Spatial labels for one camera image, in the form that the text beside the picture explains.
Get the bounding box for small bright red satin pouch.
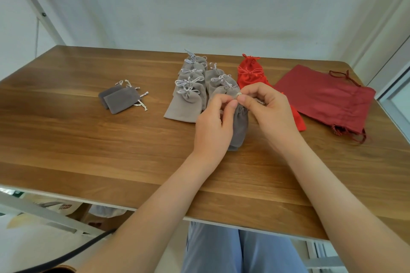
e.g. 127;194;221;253
237;54;270;88

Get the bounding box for white table leg frame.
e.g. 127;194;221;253
0;192;97;235

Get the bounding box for light blue trousers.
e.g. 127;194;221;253
181;221;309;273

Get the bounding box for large dark red drawstring bag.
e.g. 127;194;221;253
274;64;377;145

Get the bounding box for white metal post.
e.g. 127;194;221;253
4;0;66;47

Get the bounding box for person's left hand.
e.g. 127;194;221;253
192;92;239;163

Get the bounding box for black cable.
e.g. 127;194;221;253
13;228;117;273

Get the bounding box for person's right hand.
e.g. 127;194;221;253
238;83;305;155

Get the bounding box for beige printed bag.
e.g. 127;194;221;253
6;195;84;229

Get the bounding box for person's right forearm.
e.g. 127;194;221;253
277;138;410;273

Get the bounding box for white window frame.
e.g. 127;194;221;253
376;62;410;143

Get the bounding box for person's left forearm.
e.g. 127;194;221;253
76;151;227;273

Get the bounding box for white metal rack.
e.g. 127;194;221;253
303;240;348;273

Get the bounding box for dark grey velvet pouch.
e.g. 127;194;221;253
103;81;150;115
228;103;249;152
98;80;125;110

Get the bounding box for pile of light grey pouches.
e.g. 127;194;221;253
163;49;241;123

